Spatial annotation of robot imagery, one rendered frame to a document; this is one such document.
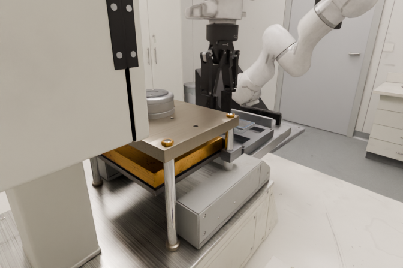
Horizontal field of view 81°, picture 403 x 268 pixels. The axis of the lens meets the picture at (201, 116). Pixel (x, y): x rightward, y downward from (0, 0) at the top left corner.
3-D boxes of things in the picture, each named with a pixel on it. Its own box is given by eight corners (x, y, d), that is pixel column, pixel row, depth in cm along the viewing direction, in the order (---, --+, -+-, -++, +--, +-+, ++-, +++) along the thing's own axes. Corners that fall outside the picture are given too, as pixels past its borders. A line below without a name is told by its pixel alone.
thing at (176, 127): (128, 235, 28) (115, 138, 24) (42, 154, 48) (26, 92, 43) (237, 159, 46) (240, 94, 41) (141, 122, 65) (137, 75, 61)
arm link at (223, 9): (250, -2, 53) (249, 24, 55) (207, 2, 61) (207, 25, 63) (217, -10, 44) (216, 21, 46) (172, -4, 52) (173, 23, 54)
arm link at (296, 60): (319, 4, 92) (350, 39, 90) (274, 47, 111) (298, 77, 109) (310, 6, 85) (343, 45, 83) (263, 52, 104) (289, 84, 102)
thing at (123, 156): (155, 196, 35) (150, 139, 32) (88, 151, 49) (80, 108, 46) (222, 154, 48) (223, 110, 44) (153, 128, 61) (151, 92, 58)
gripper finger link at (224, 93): (221, 90, 63) (222, 90, 63) (220, 115, 65) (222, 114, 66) (230, 92, 61) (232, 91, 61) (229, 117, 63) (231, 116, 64)
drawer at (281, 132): (242, 177, 55) (244, 147, 53) (177, 148, 69) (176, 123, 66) (289, 137, 76) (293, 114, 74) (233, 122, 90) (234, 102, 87)
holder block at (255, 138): (243, 158, 56) (244, 148, 55) (183, 135, 68) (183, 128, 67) (273, 136, 68) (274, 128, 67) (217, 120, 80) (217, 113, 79)
